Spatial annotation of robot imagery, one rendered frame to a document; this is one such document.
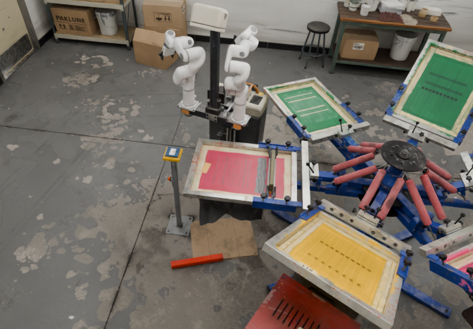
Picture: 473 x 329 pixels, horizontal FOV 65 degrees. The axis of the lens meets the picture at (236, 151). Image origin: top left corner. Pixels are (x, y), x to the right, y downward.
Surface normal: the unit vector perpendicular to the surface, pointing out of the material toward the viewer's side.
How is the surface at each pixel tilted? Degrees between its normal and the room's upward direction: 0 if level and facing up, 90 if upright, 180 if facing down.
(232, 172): 0
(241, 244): 0
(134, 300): 0
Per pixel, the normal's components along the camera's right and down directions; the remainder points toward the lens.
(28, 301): 0.05, -0.73
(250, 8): -0.11, 0.68
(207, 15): -0.30, 0.24
